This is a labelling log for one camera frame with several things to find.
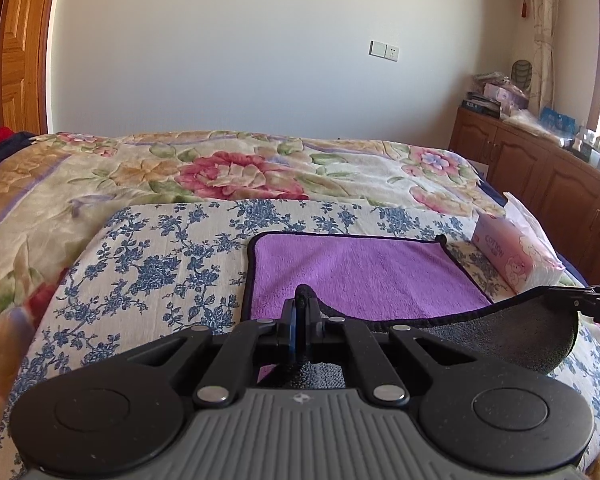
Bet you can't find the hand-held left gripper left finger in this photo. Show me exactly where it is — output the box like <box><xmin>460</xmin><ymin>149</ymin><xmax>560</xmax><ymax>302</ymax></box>
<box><xmin>122</xmin><ymin>298</ymin><xmax>300</xmax><ymax>409</ymax></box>

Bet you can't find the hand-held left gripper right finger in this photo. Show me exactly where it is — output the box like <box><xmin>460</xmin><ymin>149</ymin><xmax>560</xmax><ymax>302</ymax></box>
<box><xmin>300</xmin><ymin>298</ymin><xmax>487</xmax><ymax>407</ymax></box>

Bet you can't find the purple towel with black edge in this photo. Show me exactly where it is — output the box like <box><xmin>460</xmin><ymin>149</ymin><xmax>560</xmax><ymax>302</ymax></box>
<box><xmin>240</xmin><ymin>230</ymin><xmax>581</xmax><ymax>392</ymax></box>

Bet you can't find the pink tissue pack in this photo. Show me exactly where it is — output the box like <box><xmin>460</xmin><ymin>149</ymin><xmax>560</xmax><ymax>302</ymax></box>
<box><xmin>471</xmin><ymin>192</ymin><xmax>566</xmax><ymax>295</ymax></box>

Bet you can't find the wooden cabinet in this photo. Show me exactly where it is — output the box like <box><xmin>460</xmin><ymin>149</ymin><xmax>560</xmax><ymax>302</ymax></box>
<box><xmin>450</xmin><ymin>107</ymin><xmax>600</xmax><ymax>285</ymax></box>

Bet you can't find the dark small box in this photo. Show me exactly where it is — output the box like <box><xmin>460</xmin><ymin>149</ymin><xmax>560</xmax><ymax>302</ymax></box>
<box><xmin>568</xmin><ymin>139</ymin><xmax>600</xmax><ymax>170</ymax></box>

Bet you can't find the blue floral bed sheet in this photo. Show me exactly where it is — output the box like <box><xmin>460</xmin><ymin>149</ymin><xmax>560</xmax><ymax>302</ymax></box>
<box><xmin>0</xmin><ymin>198</ymin><xmax>600</xmax><ymax>480</ymax></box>

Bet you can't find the blue packet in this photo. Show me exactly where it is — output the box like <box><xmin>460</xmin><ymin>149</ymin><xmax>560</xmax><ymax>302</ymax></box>
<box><xmin>539</xmin><ymin>106</ymin><xmax>578</xmax><ymax>135</ymax></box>

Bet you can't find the clear plastic bag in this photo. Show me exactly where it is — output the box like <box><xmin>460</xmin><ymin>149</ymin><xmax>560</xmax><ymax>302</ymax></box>
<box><xmin>503</xmin><ymin>109</ymin><xmax>579</xmax><ymax>150</ymax></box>

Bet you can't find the pink flower quilt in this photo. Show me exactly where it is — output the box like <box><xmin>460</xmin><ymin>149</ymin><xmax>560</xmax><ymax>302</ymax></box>
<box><xmin>0</xmin><ymin>131</ymin><xmax>511</xmax><ymax>411</ymax></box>

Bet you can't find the black box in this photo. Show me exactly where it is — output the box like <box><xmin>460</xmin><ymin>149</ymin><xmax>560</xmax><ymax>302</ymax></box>
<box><xmin>460</xmin><ymin>98</ymin><xmax>503</xmax><ymax>120</ymax></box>

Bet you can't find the pink packet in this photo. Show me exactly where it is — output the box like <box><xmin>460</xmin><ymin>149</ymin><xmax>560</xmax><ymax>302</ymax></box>
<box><xmin>482</xmin><ymin>82</ymin><xmax>530</xmax><ymax>112</ymax></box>

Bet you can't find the round hand fan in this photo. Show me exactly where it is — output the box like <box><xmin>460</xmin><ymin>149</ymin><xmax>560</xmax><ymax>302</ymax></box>
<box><xmin>511</xmin><ymin>59</ymin><xmax>533</xmax><ymax>92</ymax></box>

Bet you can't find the cream patterned curtain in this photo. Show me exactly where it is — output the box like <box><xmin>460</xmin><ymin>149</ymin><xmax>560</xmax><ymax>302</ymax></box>
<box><xmin>524</xmin><ymin>0</ymin><xmax>556</xmax><ymax>111</ymax></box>

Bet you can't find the dark blue cloth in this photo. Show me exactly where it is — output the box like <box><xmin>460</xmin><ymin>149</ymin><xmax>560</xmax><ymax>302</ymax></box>
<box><xmin>0</xmin><ymin>131</ymin><xmax>39</xmax><ymax>181</ymax></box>

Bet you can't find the wooden door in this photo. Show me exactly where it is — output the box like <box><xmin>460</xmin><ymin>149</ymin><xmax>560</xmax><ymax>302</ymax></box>
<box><xmin>0</xmin><ymin>0</ymin><xmax>63</xmax><ymax>142</ymax></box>

